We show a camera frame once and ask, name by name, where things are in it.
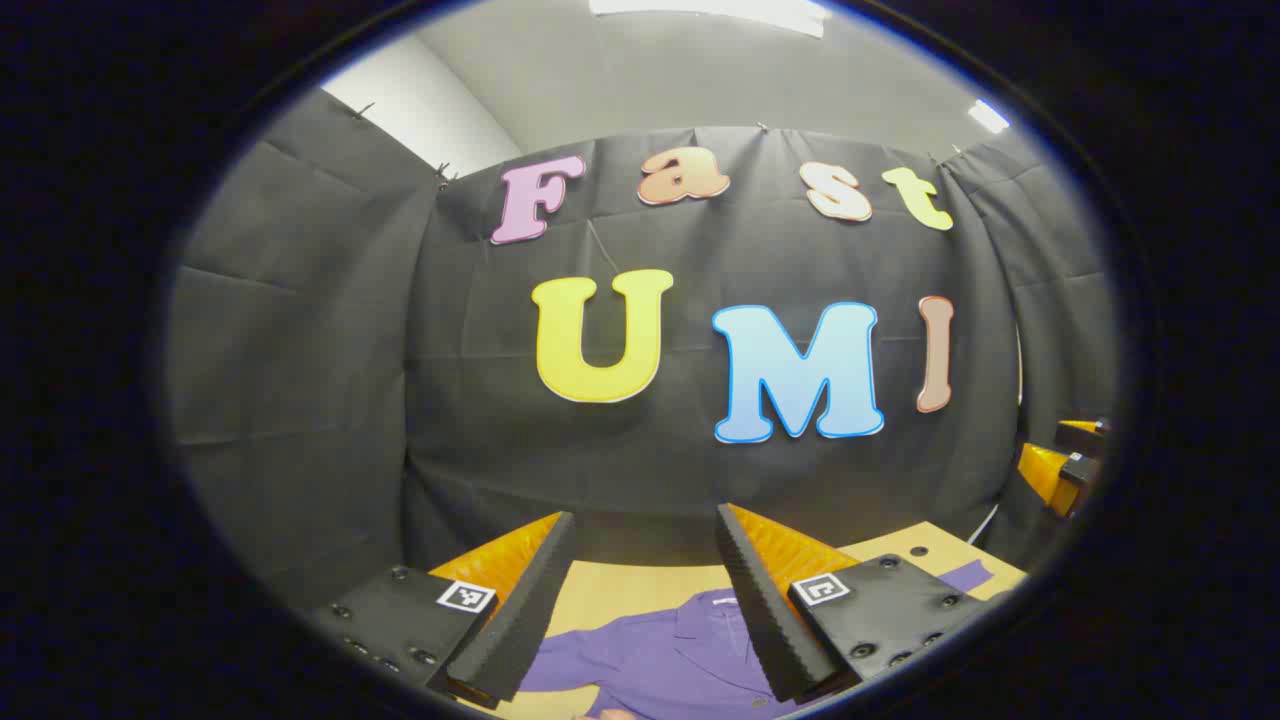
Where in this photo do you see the long ceiling light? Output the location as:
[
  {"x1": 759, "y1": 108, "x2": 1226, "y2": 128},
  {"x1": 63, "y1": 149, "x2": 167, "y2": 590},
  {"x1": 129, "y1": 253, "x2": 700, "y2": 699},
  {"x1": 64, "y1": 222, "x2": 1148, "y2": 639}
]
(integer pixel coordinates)
[{"x1": 588, "y1": 0, "x2": 833, "y2": 39}]

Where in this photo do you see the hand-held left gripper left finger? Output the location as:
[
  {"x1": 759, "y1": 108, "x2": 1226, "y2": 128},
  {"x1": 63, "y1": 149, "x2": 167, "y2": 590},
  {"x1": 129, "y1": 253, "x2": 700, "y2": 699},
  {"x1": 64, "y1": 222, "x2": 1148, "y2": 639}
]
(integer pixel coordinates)
[{"x1": 305, "y1": 510, "x2": 579, "y2": 713}]

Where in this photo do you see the black backdrop cloth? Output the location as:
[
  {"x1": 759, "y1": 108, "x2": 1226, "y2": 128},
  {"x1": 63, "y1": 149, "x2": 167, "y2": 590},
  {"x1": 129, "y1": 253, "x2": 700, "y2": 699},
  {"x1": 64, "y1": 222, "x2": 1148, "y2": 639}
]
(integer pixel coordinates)
[{"x1": 165, "y1": 88, "x2": 1121, "y2": 611}]

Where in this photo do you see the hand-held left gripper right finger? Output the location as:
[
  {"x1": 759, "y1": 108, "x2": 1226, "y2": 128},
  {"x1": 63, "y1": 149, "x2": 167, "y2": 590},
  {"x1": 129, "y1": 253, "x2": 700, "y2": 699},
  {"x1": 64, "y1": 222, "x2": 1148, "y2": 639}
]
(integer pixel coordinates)
[{"x1": 714, "y1": 502, "x2": 996, "y2": 703}]

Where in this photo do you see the purple knit garment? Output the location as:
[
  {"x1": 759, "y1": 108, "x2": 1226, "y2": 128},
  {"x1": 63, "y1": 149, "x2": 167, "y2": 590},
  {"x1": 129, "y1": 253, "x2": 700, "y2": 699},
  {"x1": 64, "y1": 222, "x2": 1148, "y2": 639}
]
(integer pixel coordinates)
[{"x1": 518, "y1": 560, "x2": 996, "y2": 720}]

